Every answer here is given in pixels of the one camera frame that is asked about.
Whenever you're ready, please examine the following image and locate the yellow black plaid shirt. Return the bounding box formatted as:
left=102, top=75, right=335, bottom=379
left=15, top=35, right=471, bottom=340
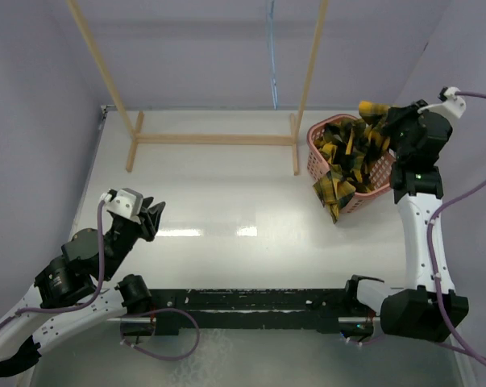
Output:
left=311, top=100, right=401, bottom=225

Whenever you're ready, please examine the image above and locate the blue wire hanger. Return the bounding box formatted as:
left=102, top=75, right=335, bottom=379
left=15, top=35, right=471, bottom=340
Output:
left=265, top=0, right=279, bottom=110

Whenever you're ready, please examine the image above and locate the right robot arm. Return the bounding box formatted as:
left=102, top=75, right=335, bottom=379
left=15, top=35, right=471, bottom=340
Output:
left=343, top=100, right=469, bottom=343

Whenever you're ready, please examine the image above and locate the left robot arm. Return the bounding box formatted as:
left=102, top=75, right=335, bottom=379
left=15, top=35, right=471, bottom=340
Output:
left=0, top=189, right=166, bottom=378

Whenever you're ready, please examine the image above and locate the pink plastic basket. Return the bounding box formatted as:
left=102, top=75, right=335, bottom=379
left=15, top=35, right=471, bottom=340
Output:
left=305, top=114, right=399, bottom=214

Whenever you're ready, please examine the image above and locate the wooden clothes rack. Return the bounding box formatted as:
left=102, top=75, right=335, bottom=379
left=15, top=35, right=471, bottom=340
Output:
left=66, top=1, right=329, bottom=176

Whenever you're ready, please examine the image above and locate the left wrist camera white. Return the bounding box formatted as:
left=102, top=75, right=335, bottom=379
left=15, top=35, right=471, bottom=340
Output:
left=100, top=188, right=143, bottom=224

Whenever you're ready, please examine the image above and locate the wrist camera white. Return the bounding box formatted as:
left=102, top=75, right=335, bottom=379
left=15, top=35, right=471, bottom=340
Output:
left=100, top=188, right=143, bottom=224
left=417, top=87, right=467, bottom=122

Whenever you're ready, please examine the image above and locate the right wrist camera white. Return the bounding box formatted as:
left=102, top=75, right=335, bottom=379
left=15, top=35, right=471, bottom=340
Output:
left=417, top=87, right=467, bottom=122

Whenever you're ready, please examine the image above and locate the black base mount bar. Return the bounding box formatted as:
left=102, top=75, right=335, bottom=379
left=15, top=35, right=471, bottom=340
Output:
left=145, top=288, right=388, bottom=338

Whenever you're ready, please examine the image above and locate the aluminium rail frame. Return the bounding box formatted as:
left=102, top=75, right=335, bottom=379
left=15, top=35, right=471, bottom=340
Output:
left=31, top=105, right=457, bottom=323

